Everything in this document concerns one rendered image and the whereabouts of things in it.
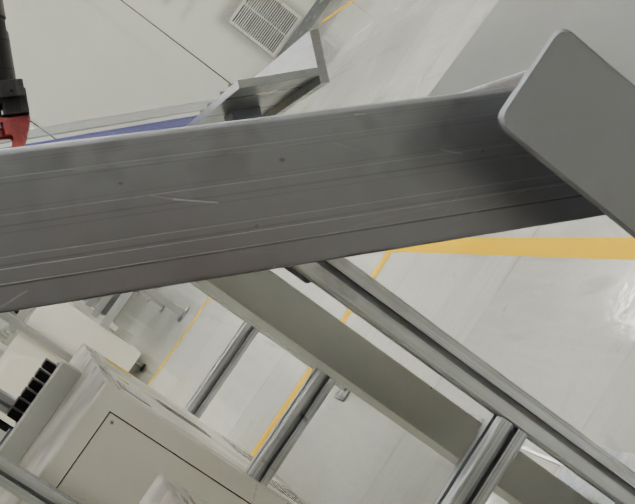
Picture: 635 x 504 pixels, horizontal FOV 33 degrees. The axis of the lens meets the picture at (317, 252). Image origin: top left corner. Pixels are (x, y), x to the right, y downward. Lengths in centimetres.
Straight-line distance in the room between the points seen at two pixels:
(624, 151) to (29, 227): 24
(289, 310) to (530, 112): 97
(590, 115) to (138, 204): 18
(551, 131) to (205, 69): 833
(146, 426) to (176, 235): 150
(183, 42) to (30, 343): 393
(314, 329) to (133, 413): 61
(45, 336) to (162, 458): 355
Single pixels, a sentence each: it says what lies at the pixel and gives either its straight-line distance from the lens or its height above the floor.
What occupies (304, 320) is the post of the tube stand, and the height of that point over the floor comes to 53.
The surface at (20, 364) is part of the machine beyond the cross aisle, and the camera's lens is 546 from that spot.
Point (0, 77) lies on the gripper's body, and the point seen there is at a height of 96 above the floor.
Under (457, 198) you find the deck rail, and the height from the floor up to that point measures 74.
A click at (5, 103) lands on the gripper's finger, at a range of 88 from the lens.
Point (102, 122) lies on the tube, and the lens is 136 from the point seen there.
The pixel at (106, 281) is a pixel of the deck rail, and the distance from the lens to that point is 42.
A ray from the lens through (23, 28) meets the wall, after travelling 866.
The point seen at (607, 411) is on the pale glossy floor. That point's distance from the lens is 174.
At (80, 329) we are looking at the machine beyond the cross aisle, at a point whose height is 38.
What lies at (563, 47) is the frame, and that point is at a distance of 44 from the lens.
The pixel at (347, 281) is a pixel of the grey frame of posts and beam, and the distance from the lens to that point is 118.
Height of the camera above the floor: 88
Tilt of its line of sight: 13 degrees down
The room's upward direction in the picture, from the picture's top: 54 degrees counter-clockwise
